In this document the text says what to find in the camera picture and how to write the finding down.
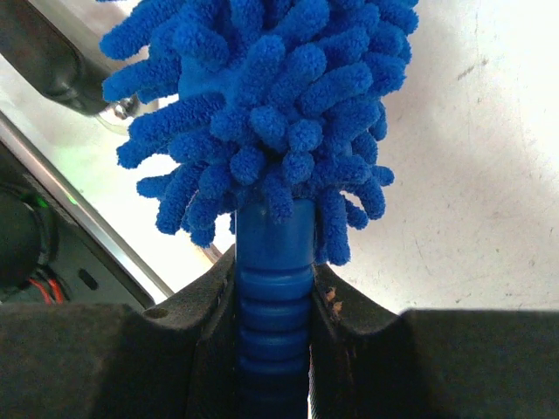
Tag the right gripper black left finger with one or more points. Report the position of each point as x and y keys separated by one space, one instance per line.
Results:
x=175 y=360

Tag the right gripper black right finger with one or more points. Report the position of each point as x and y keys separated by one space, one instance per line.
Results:
x=367 y=362

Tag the blue microfiber duster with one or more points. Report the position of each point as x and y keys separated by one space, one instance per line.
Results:
x=277 y=113

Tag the black stapler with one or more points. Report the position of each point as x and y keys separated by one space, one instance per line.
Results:
x=53 y=52

